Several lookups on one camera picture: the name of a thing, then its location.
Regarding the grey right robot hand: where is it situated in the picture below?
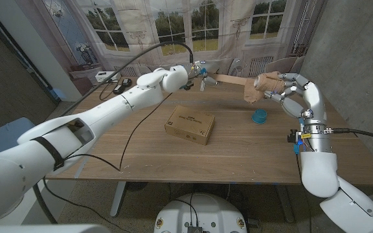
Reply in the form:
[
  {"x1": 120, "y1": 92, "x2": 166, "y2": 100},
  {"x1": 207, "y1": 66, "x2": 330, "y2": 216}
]
[{"x1": 264, "y1": 72, "x2": 328, "y2": 134}]

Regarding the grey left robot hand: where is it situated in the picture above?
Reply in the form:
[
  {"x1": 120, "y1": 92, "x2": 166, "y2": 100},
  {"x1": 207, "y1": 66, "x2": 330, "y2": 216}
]
[{"x1": 189, "y1": 60, "x2": 221, "y2": 92}]

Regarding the wooden slat with metal clips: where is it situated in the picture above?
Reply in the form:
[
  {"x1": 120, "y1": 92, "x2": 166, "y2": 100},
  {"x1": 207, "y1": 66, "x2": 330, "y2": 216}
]
[{"x1": 214, "y1": 73, "x2": 251, "y2": 86}]

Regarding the beige arm wrap bandage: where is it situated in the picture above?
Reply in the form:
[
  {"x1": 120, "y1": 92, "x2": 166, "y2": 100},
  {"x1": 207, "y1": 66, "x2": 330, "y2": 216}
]
[{"x1": 243, "y1": 71, "x2": 286, "y2": 105}]

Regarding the blue plastic lid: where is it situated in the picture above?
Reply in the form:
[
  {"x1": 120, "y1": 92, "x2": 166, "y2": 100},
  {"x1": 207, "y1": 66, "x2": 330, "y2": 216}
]
[{"x1": 251, "y1": 108, "x2": 268, "y2": 125}]

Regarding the brown cardboard box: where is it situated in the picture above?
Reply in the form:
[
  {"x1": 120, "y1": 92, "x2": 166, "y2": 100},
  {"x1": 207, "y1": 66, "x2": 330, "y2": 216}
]
[{"x1": 164, "y1": 105, "x2": 216, "y2": 146}]

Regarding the printed window scene backdrop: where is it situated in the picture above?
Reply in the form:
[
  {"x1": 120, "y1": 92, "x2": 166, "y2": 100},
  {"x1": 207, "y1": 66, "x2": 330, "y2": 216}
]
[{"x1": 14, "y1": 0, "x2": 328, "y2": 78}]

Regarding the white power strip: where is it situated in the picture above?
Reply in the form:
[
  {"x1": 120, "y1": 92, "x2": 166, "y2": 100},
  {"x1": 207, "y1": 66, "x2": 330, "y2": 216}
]
[{"x1": 95, "y1": 71, "x2": 122, "y2": 83}]

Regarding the grey metal table leg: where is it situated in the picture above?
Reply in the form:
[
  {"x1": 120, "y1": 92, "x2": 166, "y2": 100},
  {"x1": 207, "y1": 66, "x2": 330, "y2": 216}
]
[
  {"x1": 275, "y1": 184, "x2": 296, "y2": 224},
  {"x1": 109, "y1": 181, "x2": 128, "y2": 217}
]

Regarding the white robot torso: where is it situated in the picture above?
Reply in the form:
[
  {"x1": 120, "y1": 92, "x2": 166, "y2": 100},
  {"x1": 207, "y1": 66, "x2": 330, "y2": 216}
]
[{"x1": 153, "y1": 193, "x2": 248, "y2": 233}]

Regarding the blue grey bin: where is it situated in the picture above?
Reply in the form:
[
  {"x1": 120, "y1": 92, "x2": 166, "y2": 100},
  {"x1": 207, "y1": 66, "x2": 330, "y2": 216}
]
[{"x1": 0, "y1": 116, "x2": 35, "y2": 159}]

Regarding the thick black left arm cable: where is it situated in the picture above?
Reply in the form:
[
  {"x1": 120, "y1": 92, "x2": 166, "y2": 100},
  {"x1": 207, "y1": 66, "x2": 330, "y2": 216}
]
[{"x1": 30, "y1": 40, "x2": 194, "y2": 225}]

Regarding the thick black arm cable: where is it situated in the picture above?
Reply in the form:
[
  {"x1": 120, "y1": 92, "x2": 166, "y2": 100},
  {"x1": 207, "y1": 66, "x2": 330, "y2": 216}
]
[
  {"x1": 30, "y1": 40, "x2": 194, "y2": 225},
  {"x1": 330, "y1": 128, "x2": 373, "y2": 144}
]

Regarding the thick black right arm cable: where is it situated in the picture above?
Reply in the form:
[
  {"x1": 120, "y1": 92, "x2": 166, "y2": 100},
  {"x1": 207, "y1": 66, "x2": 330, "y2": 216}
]
[{"x1": 330, "y1": 128, "x2": 373, "y2": 144}]

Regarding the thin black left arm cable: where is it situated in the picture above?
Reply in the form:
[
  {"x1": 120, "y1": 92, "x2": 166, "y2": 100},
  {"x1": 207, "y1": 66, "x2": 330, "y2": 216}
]
[{"x1": 62, "y1": 92, "x2": 174, "y2": 172}]

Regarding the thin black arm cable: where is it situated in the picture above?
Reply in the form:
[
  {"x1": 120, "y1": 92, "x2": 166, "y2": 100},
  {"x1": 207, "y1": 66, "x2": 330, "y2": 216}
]
[
  {"x1": 62, "y1": 92, "x2": 174, "y2": 172},
  {"x1": 295, "y1": 151, "x2": 313, "y2": 233}
]

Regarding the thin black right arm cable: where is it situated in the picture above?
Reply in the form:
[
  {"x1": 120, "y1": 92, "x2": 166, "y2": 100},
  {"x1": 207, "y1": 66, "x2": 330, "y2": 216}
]
[{"x1": 295, "y1": 151, "x2": 313, "y2": 233}]

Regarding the black torso cable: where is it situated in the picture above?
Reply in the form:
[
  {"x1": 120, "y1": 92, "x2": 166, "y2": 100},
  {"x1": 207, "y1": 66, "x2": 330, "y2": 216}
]
[{"x1": 172, "y1": 193, "x2": 200, "y2": 227}]

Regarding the thin black floor cable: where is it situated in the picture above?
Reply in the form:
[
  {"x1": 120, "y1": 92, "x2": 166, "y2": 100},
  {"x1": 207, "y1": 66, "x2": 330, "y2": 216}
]
[{"x1": 42, "y1": 176, "x2": 132, "y2": 233}]

